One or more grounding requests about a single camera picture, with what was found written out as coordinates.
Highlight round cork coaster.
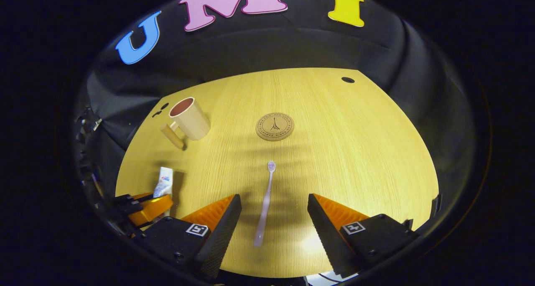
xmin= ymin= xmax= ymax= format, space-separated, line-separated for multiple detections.
xmin=255 ymin=112 xmax=295 ymax=142

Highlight pink toothbrush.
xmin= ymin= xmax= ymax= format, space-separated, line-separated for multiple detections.
xmin=253 ymin=161 xmax=276 ymax=248

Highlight beige cup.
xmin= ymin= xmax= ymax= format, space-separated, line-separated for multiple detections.
xmin=160 ymin=97 xmax=211 ymax=150

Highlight white toothpaste tube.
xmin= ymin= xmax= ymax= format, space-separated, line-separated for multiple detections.
xmin=153 ymin=166 xmax=174 ymax=199

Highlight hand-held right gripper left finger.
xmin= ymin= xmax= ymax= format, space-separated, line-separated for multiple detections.
xmin=140 ymin=194 xmax=242 ymax=280

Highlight black backdrop cloth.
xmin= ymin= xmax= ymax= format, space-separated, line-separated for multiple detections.
xmin=73 ymin=0 xmax=477 ymax=236

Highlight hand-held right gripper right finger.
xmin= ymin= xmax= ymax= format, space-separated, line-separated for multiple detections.
xmin=307 ymin=193 xmax=419 ymax=279

